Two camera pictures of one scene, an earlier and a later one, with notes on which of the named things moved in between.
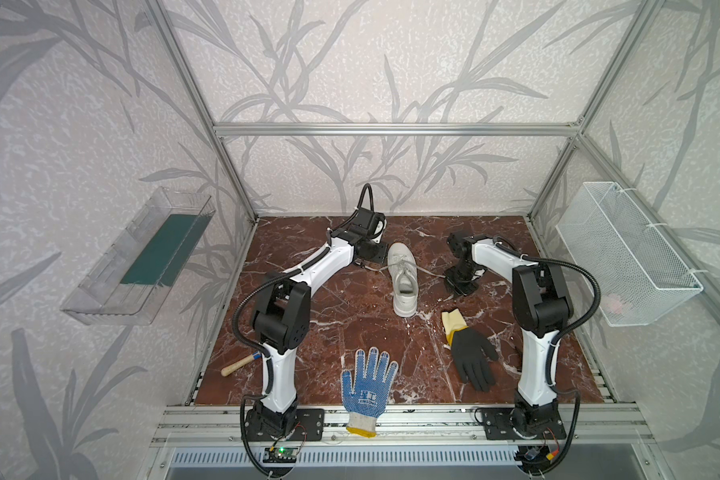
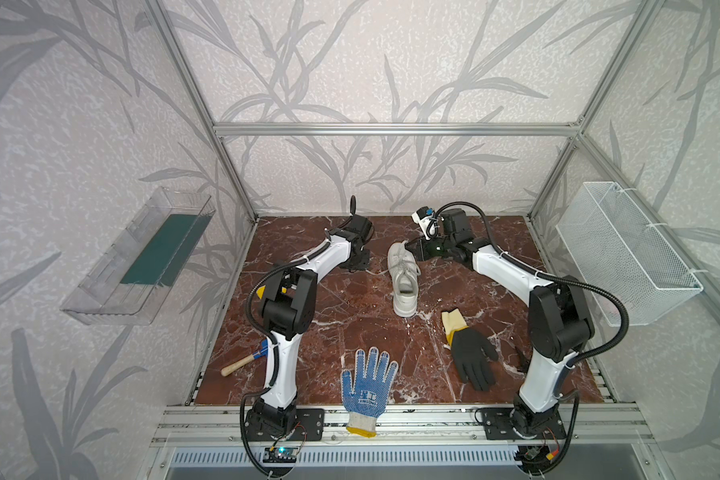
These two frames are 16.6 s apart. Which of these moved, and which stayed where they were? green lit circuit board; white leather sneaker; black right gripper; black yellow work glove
Moved: black right gripper
Stayed: black yellow work glove; green lit circuit board; white leather sneaker
